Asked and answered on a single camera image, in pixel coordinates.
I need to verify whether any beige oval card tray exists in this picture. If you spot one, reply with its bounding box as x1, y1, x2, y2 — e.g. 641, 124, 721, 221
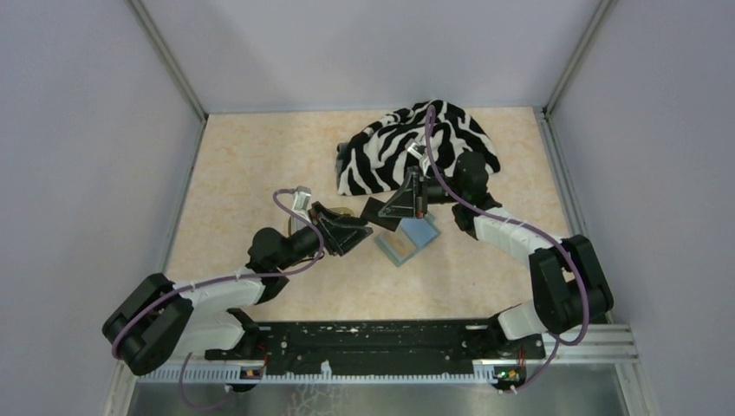
286, 207, 354, 235

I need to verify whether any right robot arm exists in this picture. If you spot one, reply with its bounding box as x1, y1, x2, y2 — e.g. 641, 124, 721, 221
377, 152, 615, 357

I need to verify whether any black credit card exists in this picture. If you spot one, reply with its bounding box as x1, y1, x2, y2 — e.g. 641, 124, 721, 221
360, 197, 400, 231

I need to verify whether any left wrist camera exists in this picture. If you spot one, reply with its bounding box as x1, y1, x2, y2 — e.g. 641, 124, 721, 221
291, 185, 312, 216

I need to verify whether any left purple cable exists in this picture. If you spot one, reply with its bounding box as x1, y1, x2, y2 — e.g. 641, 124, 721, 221
112, 188, 326, 410

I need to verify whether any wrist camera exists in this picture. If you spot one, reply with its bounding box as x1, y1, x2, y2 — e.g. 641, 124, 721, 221
407, 142, 431, 174
291, 185, 312, 216

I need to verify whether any light blue card holder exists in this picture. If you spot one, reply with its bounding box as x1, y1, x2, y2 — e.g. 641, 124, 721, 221
374, 214, 441, 267

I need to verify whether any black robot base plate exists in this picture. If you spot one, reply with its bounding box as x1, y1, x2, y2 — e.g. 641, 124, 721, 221
205, 318, 546, 375

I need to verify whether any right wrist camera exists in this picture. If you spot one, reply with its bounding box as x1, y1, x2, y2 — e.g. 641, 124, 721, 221
407, 142, 431, 174

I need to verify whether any white slotted cable duct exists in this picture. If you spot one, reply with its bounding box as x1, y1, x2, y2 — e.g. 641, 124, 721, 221
138, 361, 498, 385

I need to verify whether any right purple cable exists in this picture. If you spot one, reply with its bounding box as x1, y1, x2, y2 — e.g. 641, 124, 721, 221
423, 105, 590, 394

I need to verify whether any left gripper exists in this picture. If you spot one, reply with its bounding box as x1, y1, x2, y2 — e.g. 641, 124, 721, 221
276, 201, 374, 271

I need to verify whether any purple cable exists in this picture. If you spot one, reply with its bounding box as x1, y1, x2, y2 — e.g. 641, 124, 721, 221
112, 188, 326, 410
423, 105, 590, 394

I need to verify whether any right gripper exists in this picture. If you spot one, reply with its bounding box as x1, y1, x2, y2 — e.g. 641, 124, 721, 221
378, 166, 465, 219

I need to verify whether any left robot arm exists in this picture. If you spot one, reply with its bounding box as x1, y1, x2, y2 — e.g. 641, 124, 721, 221
101, 203, 373, 375

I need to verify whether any zebra striped cloth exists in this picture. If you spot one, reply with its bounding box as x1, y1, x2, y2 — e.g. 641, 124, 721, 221
335, 100, 501, 196

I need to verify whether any aluminium frame rail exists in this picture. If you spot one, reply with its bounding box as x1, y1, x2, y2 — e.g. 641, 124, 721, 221
119, 324, 640, 366

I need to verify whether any gold magnetic stripe card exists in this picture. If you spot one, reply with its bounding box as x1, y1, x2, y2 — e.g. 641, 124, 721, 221
383, 230, 416, 261

